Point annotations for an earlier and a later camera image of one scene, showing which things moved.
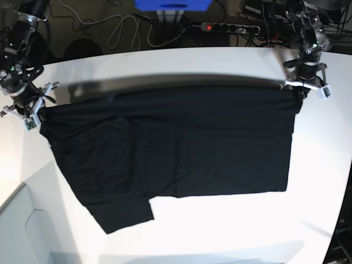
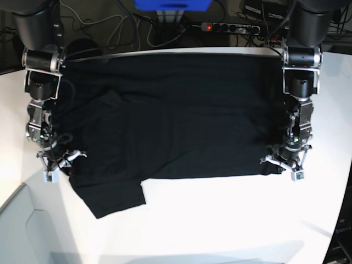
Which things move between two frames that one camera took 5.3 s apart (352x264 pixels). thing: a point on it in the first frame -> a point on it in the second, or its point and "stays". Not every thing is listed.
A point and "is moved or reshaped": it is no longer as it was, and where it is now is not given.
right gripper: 308,74 -> 290,158
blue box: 172,6 stays
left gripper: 27,101 -> 53,159
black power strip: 229,27 stays
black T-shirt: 120,147 is moved or reshaped
